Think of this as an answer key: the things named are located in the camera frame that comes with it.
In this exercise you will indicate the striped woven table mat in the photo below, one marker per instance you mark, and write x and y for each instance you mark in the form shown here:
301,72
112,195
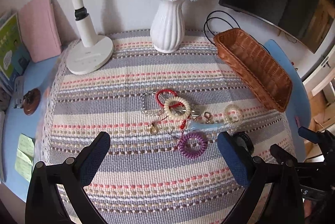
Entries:
143,178

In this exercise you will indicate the silver hair clip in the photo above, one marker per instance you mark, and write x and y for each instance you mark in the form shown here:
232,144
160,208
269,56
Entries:
195,112

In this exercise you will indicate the brown round wooden object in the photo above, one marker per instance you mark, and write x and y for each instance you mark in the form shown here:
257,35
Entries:
31,101

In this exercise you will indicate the green sticky notes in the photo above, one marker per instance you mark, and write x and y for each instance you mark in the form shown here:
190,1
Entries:
25,155

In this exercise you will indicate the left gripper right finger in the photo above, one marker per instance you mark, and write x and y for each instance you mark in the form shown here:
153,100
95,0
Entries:
253,173

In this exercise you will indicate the light blue hair clip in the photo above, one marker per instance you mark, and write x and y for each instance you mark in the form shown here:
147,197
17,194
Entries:
197,126

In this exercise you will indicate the green blue book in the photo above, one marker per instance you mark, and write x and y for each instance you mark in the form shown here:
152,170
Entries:
14,54

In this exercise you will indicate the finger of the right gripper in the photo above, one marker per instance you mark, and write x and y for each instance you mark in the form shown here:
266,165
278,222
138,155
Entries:
281,155
311,136

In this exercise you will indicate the black watch band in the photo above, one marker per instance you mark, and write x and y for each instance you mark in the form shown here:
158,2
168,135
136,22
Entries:
243,140

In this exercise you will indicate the gold ring earring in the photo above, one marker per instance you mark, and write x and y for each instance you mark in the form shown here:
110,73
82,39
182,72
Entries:
153,129

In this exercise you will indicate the brown wicker basket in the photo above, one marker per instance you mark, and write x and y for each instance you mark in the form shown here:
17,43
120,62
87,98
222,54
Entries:
267,80

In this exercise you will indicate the white ribbed vase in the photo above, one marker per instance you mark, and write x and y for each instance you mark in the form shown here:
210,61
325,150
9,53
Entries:
168,28

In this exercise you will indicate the gold square earring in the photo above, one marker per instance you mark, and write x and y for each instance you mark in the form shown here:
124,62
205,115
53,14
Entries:
208,117

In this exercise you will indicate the white desk lamp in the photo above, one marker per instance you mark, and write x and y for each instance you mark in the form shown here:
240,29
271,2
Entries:
94,50

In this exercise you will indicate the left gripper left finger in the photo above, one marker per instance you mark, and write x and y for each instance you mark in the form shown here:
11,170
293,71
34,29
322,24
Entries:
44,203

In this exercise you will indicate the pink book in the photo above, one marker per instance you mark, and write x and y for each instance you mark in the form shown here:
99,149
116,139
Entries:
38,30

